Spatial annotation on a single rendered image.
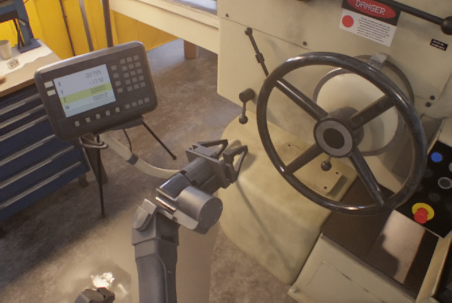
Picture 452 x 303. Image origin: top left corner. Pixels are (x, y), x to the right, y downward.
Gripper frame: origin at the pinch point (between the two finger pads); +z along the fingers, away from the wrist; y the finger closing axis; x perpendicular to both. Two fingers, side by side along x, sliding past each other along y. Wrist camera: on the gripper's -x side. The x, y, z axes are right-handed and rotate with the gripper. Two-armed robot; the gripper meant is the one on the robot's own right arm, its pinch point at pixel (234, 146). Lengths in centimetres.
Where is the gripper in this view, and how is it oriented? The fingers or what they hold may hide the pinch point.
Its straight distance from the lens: 66.9
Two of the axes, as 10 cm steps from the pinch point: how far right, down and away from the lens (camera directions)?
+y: 7.2, 2.1, -6.6
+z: 6.6, -4.8, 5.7
